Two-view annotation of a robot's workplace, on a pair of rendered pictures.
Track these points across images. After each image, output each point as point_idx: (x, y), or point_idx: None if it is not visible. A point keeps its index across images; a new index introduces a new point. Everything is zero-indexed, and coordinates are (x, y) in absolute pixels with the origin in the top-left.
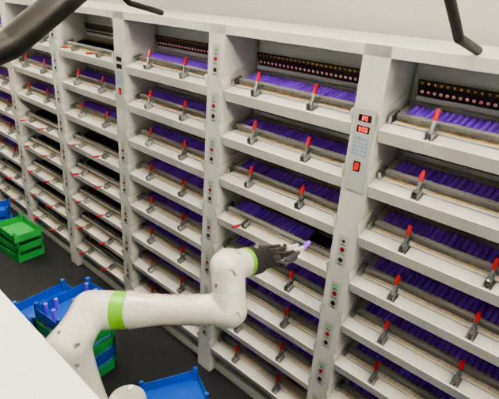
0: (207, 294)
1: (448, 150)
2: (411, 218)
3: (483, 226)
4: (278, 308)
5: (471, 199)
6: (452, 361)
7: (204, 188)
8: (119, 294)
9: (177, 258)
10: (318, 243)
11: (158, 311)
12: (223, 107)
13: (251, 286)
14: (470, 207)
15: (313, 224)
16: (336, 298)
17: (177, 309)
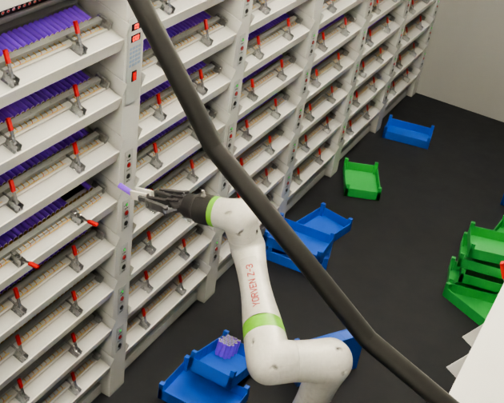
0: (249, 251)
1: (184, 12)
2: None
3: (203, 52)
4: (51, 312)
5: (178, 41)
6: (179, 171)
7: None
8: (268, 318)
9: None
10: (70, 195)
11: (272, 292)
12: None
13: (10, 337)
14: (183, 46)
15: (98, 170)
16: (127, 215)
17: (267, 276)
